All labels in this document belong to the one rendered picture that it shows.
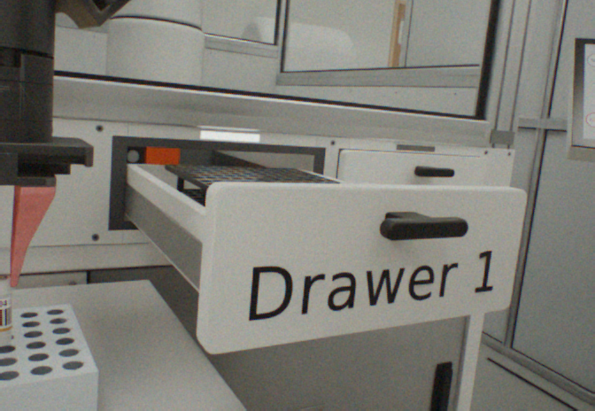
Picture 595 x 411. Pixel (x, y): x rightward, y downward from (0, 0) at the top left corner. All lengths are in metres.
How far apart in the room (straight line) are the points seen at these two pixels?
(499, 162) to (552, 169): 1.38
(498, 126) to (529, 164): 1.47
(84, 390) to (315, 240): 0.18
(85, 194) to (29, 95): 0.30
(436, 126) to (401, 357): 0.40
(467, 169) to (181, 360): 0.60
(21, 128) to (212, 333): 0.17
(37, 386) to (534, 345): 2.27
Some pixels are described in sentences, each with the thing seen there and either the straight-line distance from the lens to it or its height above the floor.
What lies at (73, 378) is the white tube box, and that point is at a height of 0.80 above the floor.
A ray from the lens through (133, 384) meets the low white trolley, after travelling 0.45.
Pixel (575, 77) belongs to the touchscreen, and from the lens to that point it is 1.29.
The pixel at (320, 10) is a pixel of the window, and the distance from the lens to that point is 0.77.
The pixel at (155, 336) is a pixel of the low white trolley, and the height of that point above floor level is 0.76.
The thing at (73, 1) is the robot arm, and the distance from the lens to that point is 0.40.
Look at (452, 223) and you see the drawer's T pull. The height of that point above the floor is 0.91.
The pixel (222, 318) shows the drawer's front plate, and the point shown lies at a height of 0.84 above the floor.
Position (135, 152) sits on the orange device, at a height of 0.87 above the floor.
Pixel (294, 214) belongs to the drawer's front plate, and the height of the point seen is 0.91.
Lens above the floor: 0.98
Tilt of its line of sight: 8 degrees down
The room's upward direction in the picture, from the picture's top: 5 degrees clockwise
